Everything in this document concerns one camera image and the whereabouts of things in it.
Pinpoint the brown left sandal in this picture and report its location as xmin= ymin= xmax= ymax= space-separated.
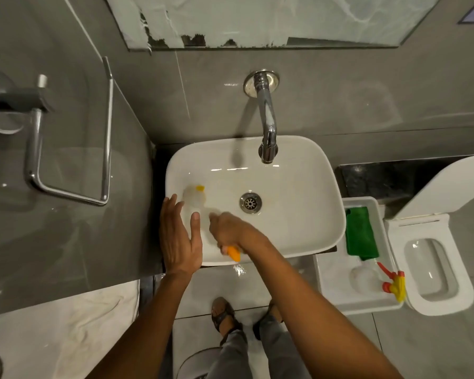
xmin=211 ymin=297 xmax=236 ymax=333

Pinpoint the chrome wall faucet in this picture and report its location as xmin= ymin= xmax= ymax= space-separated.
xmin=243 ymin=69 xmax=280 ymax=165

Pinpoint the person's right leg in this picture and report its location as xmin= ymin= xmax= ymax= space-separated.
xmin=258 ymin=315 xmax=313 ymax=379

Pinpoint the wall mirror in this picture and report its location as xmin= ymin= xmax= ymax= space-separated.
xmin=103 ymin=0 xmax=445 ymax=52

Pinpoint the person's left leg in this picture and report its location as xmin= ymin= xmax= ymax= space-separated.
xmin=205 ymin=328 xmax=249 ymax=379

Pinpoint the grey wall fixture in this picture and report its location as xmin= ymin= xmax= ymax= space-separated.
xmin=0 ymin=65 xmax=55 ymax=135

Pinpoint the white toilet lid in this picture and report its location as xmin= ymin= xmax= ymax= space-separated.
xmin=393 ymin=153 xmax=474 ymax=222

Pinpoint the black stone counter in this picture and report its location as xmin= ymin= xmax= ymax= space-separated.
xmin=337 ymin=155 xmax=474 ymax=206

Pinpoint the person's right forearm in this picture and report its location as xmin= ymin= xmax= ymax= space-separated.
xmin=240 ymin=237 xmax=404 ymax=379

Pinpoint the person's leg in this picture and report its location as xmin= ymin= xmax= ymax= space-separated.
xmin=258 ymin=315 xmax=313 ymax=379
xmin=205 ymin=328 xmax=249 ymax=379

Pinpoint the spray bottle with yellow trigger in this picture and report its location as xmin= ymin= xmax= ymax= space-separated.
xmin=349 ymin=261 xmax=407 ymax=303

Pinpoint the white ceramic sink basin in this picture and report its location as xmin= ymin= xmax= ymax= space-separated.
xmin=165 ymin=136 xmax=347 ymax=267

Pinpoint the person's left hand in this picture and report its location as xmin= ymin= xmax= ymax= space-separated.
xmin=160 ymin=194 xmax=203 ymax=277

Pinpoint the brown right sandal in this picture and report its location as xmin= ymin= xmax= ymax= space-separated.
xmin=252 ymin=301 xmax=284 ymax=341

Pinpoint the grey bucket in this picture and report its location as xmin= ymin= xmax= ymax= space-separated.
xmin=176 ymin=346 xmax=223 ymax=379

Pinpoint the chrome sink drain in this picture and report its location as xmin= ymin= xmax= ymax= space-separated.
xmin=239 ymin=191 xmax=263 ymax=215

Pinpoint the white bottle with yellow cap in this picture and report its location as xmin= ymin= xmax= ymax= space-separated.
xmin=181 ymin=184 xmax=211 ymax=243

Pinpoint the person's right hand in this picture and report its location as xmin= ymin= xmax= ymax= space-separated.
xmin=209 ymin=212 xmax=268 ymax=258

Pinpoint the person's left forearm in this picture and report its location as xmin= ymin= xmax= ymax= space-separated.
xmin=86 ymin=271 xmax=195 ymax=379

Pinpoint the white plastic tray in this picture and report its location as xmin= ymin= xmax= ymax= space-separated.
xmin=313 ymin=196 xmax=406 ymax=316

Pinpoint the green cloth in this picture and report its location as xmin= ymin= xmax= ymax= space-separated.
xmin=345 ymin=207 xmax=380 ymax=262

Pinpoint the brown sandal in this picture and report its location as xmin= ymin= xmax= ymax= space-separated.
xmin=252 ymin=301 xmax=284 ymax=341
xmin=211 ymin=297 xmax=236 ymax=333

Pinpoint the white toilet bowl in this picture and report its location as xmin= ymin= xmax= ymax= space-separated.
xmin=385 ymin=213 xmax=474 ymax=316

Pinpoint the chrome towel rail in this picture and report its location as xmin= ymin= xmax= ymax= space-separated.
xmin=23 ymin=57 xmax=115 ymax=207

